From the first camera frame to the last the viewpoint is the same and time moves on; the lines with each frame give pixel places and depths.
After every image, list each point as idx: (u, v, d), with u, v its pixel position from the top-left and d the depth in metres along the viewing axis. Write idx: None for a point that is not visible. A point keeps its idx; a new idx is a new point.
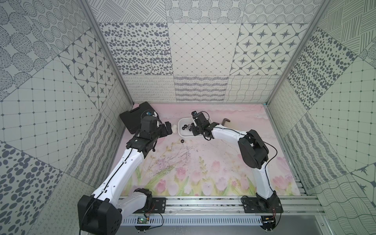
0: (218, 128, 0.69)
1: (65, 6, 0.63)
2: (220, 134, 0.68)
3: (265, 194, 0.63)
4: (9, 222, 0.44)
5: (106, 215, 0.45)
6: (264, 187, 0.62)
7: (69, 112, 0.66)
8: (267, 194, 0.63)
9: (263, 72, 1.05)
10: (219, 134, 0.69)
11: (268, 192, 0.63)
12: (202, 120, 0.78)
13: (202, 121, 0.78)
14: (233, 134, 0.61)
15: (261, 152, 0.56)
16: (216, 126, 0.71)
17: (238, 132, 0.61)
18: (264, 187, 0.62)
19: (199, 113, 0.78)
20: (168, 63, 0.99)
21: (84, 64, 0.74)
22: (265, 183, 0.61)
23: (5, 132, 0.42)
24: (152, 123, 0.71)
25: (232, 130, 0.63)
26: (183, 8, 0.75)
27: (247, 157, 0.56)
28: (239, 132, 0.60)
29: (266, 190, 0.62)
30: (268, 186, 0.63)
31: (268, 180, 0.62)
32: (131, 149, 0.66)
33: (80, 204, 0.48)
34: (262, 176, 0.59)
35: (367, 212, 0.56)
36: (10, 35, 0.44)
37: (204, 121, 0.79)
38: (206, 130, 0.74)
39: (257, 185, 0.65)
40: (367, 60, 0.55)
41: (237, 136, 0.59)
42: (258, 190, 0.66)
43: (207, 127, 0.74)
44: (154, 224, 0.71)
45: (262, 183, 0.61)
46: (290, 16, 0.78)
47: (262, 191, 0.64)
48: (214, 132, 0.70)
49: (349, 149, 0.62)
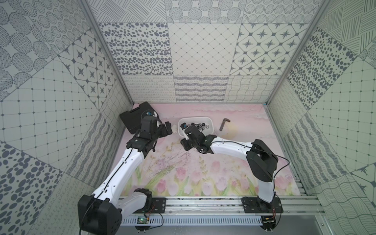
0: (217, 143, 0.62)
1: (65, 6, 0.63)
2: (221, 149, 0.61)
3: (268, 198, 0.62)
4: (9, 222, 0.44)
5: (106, 215, 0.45)
6: (268, 193, 0.60)
7: (70, 112, 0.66)
8: (270, 198, 0.62)
9: (263, 72, 1.05)
10: (219, 149, 0.62)
11: (270, 196, 0.62)
12: (196, 134, 0.70)
13: (197, 135, 0.70)
14: (237, 147, 0.55)
15: (273, 164, 0.51)
16: (215, 140, 0.64)
17: (243, 145, 0.54)
18: (268, 192, 0.60)
19: (191, 127, 0.71)
20: (168, 63, 0.99)
21: (84, 64, 0.74)
22: (270, 190, 0.59)
23: (5, 132, 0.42)
24: (152, 123, 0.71)
25: (236, 144, 0.56)
26: (183, 8, 0.75)
27: (258, 172, 0.51)
28: (244, 145, 0.54)
29: (270, 194, 0.60)
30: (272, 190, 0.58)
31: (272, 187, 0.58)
32: (131, 148, 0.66)
33: (80, 204, 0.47)
34: (270, 186, 0.56)
35: (368, 212, 0.55)
36: (10, 35, 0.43)
37: (199, 135, 0.71)
38: (203, 146, 0.66)
39: (259, 189, 0.63)
40: (366, 60, 0.55)
41: (242, 150, 0.52)
42: (260, 194, 0.64)
43: (203, 141, 0.67)
44: (154, 224, 0.71)
45: (266, 189, 0.59)
46: (290, 16, 0.78)
47: (266, 196, 0.62)
48: (214, 147, 0.63)
49: (348, 149, 0.62)
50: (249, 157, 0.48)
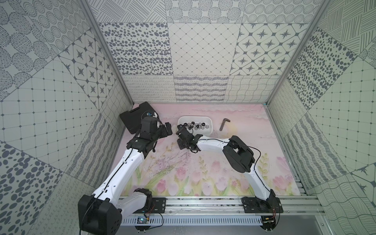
0: (202, 140, 0.71)
1: (65, 6, 0.63)
2: (205, 146, 0.70)
3: (263, 196, 0.64)
4: (9, 222, 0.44)
5: (106, 215, 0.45)
6: (260, 189, 0.63)
7: (69, 112, 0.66)
8: (265, 195, 0.63)
9: (263, 72, 1.05)
10: (204, 146, 0.71)
11: (264, 193, 0.64)
12: (185, 134, 0.79)
13: (186, 135, 0.79)
14: (218, 143, 0.62)
15: (247, 155, 0.58)
16: (200, 138, 0.72)
17: (222, 141, 0.62)
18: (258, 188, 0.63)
19: (181, 129, 0.79)
20: (168, 63, 0.99)
21: (84, 64, 0.74)
22: (259, 185, 0.62)
23: (5, 132, 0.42)
24: (152, 123, 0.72)
25: (216, 140, 0.65)
26: (183, 8, 0.75)
27: (234, 163, 0.58)
28: (223, 141, 0.62)
29: (261, 190, 0.63)
30: (264, 187, 0.64)
31: (262, 182, 0.63)
32: (131, 149, 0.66)
33: (80, 204, 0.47)
34: (254, 178, 0.61)
35: (367, 212, 0.56)
36: (10, 35, 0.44)
37: (188, 135, 0.80)
38: (192, 144, 0.74)
39: (254, 188, 0.65)
40: (367, 60, 0.55)
41: (222, 145, 0.60)
42: (256, 193, 0.66)
43: (192, 140, 0.75)
44: (154, 224, 0.71)
45: (256, 185, 0.62)
46: (290, 16, 0.78)
47: (260, 193, 0.64)
48: (200, 144, 0.71)
49: (349, 149, 0.62)
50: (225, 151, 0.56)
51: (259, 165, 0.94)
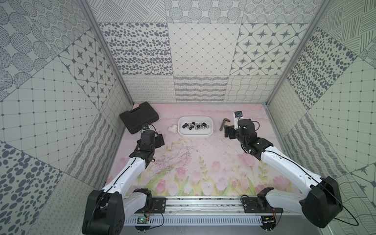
0: (270, 152, 0.54)
1: (65, 6, 0.63)
2: (274, 161, 0.53)
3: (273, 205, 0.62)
4: (9, 222, 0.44)
5: (116, 207, 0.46)
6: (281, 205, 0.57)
7: (70, 112, 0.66)
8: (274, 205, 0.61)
9: (263, 72, 1.05)
10: (271, 161, 0.54)
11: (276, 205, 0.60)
12: (250, 131, 0.62)
13: (250, 133, 0.62)
14: (299, 174, 0.46)
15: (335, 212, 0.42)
16: (269, 149, 0.55)
17: (308, 175, 0.45)
18: (278, 203, 0.59)
19: (250, 123, 0.61)
20: (168, 63, 0.99)
21: (84, 64, 0.74)
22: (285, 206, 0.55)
23: (5, 132, 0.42)
24: (151, 136, 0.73)
25: (297, 168, 0.47)
26: (183, 8, 0.75)
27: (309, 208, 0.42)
28: (309, 174, 0.45)
29: (280, 205, 0.58)
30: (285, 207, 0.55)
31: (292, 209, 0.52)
32: (135, 157, 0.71)
33: (89, 197, 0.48)
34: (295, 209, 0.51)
35: (368, 212, 0.55)
36: (10, 35, 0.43)
37: (252, 134, 0.62)
38: (252, 148, 0.59)
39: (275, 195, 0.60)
40: (366, 60, 0.55)
41: (305, 178, 0.44)
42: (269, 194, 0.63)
43: (254, 143, 0.59)
44: (154, 224, 0.71)
45: (283, 202, 0.55)
46: (290, 16, 0.78)
47: (275, 202, 0.60)
48: (266, 155, 0.55)
49: (348, 149, 0.62)
50: (312, 194, 0.40)
51: (259, 165, 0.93)
